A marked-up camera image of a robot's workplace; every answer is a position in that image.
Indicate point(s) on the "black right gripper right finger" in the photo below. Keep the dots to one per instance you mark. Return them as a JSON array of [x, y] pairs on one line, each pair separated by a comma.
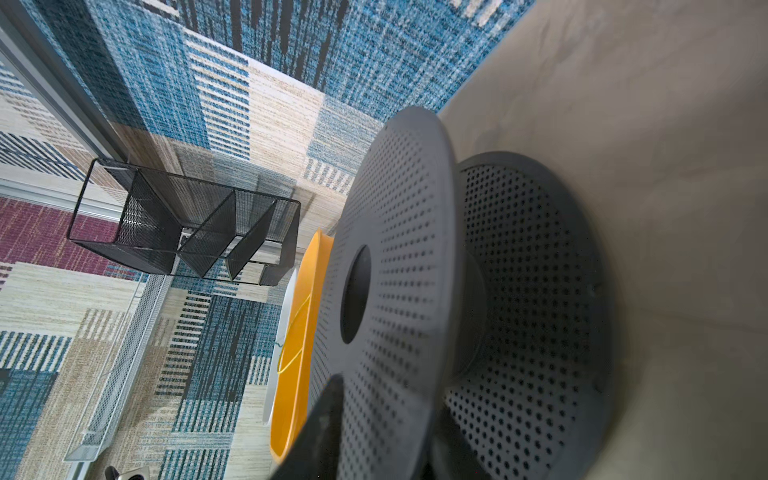
[[449, 455]]

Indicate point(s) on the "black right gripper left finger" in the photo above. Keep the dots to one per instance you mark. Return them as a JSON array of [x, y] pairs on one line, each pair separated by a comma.
[[316, 451]]

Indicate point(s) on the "grey perforated cable spool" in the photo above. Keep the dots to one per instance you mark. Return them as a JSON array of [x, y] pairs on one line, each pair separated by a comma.
[[473, 288]]

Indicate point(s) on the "yellow plastic bin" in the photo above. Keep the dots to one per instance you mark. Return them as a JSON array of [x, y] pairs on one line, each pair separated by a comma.
[[291, 400]]

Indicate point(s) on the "white plastic bin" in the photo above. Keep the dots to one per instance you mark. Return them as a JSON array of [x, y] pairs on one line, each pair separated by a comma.
[[282, 327]]

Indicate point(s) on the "black wire shelf rack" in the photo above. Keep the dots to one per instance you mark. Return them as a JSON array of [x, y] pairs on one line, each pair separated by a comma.
[[177, 225]]

